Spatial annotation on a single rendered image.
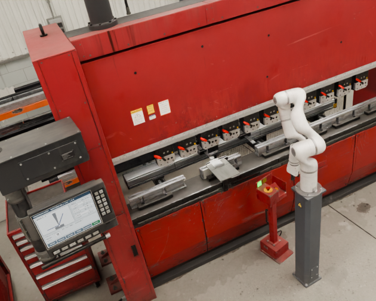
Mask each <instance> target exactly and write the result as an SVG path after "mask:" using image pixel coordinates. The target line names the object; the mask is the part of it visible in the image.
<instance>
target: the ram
mask: <svg viewBox="0 0 376 301"><path fill-rule="evenodd" d="M373 62H376V0H292V1H288V2H284V3H281V4H277V5H274V6H271V7H267V8H263V9H261V10H257V11H253V12H251V13H247V14H243V15H241V16H237V17H233V18H230V19H226V20H223V21H219V22H216V23H212V24H209V25H206V26H202V27H198V28H196V29H192V30H188V31H185V32H182V33H178V34H175V35H171V36H167V37H165V38H161V39H157V40H154V41H151V42H147V43H144V44H140V45H136V46H134V47H130V48H126V49H124V50H120V51H116V52H114V53H110V54H106V55H103V56H100V57H96V58H93V59H89V60H86V61H82V62H80V63H81V67H82V70H83V73H84V76H85V79H86V82H87V85H88V88H89V91H90V94H91V98H92V100H93V103H94V107H95V110H96V112H97V116H98V119H99V121H100V125H101V128H102V131H103V134H104V138H105V140H106V143H107V147H108V149H109V152H110V156H111V158H112V159H114V158H116V157H119V156H121V155H125V154H126V153H130V152H132V151H135V150H137V149H141V148H143V147H146V146H148V145H151V144H154V143H157V142H160V141H162V140H165V139H168V138H170V137H173V136H176V135H178V134H181V133H184V132H186V131H189V130H192V129H194V128H197V127H200V126H202V125H205V124H208V123H210V122H213V121H216V120H218V119H222V118H224V117H227V116H229V115H233V114H234V113H238V112H240V111H243V110H245V109H249V108H251V107H254V106H256V105H259V104H262V103H265V102H268V101H270V100H273V96H274V95H275V94H276V93H278V92H280V91H285V90H289V89H292V88H305V87H308V86H310V85H313V84H316V83H318V82H321V81H324V80H326V79H330V78H332V77H335V76H337V75H341V74H342V73H346V72H348V71H351V70H353V69H357V68H359V67H362V66H364V65H367V64H370V63H373ZM166 99H168V100H169V106H170V109H171V113H168V114H166V115H162V116H161V114H160V111H159V106H158V102H161V101H163V100H166ZM152 104H153V107H154V111H155V112H154V113H151V114H148V111H147V106H149V105H152ZM274 105H275V104H274V103H271V104H269V105H266V106H263V107H260V108H258V109H255V110H252V111H250V112H247V113H244V114H242V115H239V116H236V117H234V118H231V119H228V120H226V121H223V122H220V123H218V124H215V125H212V126H210V127H207V128H204V129H202V130H199V131H196V132H194V133H191V134H188V135H186V136H183V137H180V138H177V139H175V140H172V141H170V142H167V143H164V144H162V145H159V146H156V147H154V148H151V149H148V150H145V151H142V152H140V153H137V154H135V155H132V156H129V157H127V158H124V159H121V160H119V161H116V162H113V165H117V164H120V163H122V162H125V161H128V160H130V159H133V158H136V157H138V156H141V155H144V154H146V153H149V152H152V151H155V150H157V149H160V148H162V147H165V146H168V145H171V144H173V143H175V142H179V141H180V140H184V139H186V138H189V137H192V136H194V135H197V134H199V133H203V132H204V131H208V130H210V129H213V128H215V127H218V126H221V125H223V124H227V123H228V122H232V121H234V120H237V119H239V118H242V117H245V116H247V115H250V114H252V113H256V112H258V111H261V110H263V109H266V108H269V107H271V106H274ZM140 108H142V111H143V115H144V120H145V122H143V123H141V124H137V125H134V123H133V120H132V116H131V111H134V110H137V109H140ZM154 114H155V115H156V118H155V119H151V120H150V119H149V116H151V115H154Z"/></svg>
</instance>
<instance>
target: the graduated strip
mask: <svg viewBox="0 0 376 301"><path fill-rule="evenodd" d="M373 65H376V62H373V63H370V64H367V65H364V66H362V67H359V68H357V69H353V70H351V71H348V72H346V73H342V74H341V75H337V76H335V77H332V78H330V79H326V80H324V81H321V82H318V83H316V84H313V85H310V86H308V87H305V88H302V89H303V90H304V91H306V90H309V89H311V88H314V87H317V86H319V85H322V84H325V83H327V82H330V81H333V80H335V79H338V78H341V77H343V76H346V75H349V74H351V73H354V72H357V71H359V70H362V69H365V68H368V67H370V66H373ZM271 103H274V101H273V100H270V101H268V102H265V103H262V104H259V105H256V106H254V107H251V108H249V109H245V110H243V111H240V112H238V113H234V114H233V115H229V116H227V117H224V118H222V119H218V120H216V121H213V122H210V123H208V124H205V125H202V126H200V127H197V128H194V129H192V130H189V131H186V132H184V133H181V134H178V135H176V136H173V137H170V138H168V139H165V140H162V141H160V142H157V143H154V144H151V145H148V146H146V147H143V148H141V149H137V150H135V151H132V152H130V153H126V154H125V155H121V156H119V157H116V158H114V159H112V162H116V161H119V160H121V159H124V158H127V157H129V156H132V155H135V154H137V153H140V152H142V151H146V150H148V149H151V148H154V147H156V146H159V145H162V144H164V143H167V142H170V141H172V140H175V139H177V138H180V137H183V136H186V135H188V134H191V133H194V132H196V131H199V130H202V129H204V128H207V127H210V126H212V125H215V124H218V123H220V122H223V121H226V120H228V119H231V118H234V117H236V116H239V115H242V114H244V113H247V112H250V111H252V110H255V109H258V108H261V107H263V106H266V105H269V104H271Z"/></svg>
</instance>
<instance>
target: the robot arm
mask: <svg viewBox="0 0 376 301"><path fill-rule="evenodd" d="M305 100H306V93H305V91H304V90H303V89H302V88H292V89H289V90H285V91H280V92H278V93H276V94H275V95H274V96H273V101H274V104H275V105H276V106H277V107H278V111H279V116H280V119H281V124H282V128H283V132H284V135H285V137H286V138H287V139H297V140H298V141H299V142H297V143H293V144H291V145H290V147H289V162H288V165H287V169H286V170H287V172H289V173H290V175H291V180H292V181H293V180H295V177H299V174H300V182H298V183H297V184H296V186H295V190H296V192H297V193H298V194H299V195H301V196H305V197H314V196H317V195H319V194H320V193H321V192H322V186H321V184H320V183H318V162H317V160H315V159H314V158H310V156H314V155H318V154H320V153H322V152H323V151H324V150H325V149H326V144H325V141H324V139H323V138H321V136H320V135H318V133H317V132H315V131H314V130H313V129H312V128H311V127H310V125H309V124H308V122H307V119H306V117H305V114H304V111H303V106H304V102H305ZM290 103H293V104H294V108H293V110H292V111H291V105H290ZM297 132H299V133H300V134H298V133H297ZM301 134H303V135H305V136H306V137H307V138H308V139H306V138H305V137H304V136H302V135H301Z"/></svg>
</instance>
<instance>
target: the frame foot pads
mask: <svg viewBox="0 0 376 301"><path fill-rule="evenodd" d="M97 254H98V257H99V259H100V263H101V266H102V267H104V266H107V265H109V264H111V263H112V262H111V259H110V257H109V254H108V252H107V250H106V249H105V250H102V251H100V252H98V253H97ZM106 281H107V285H108V287H109V290H110V293H111V295H113V294H116V293H118V292H120V291H122V290H123V289H122V287H121V284H120V282H119V280H118V277H117V274H114V275H112V276H110V277H108V278H106Z"/></svg>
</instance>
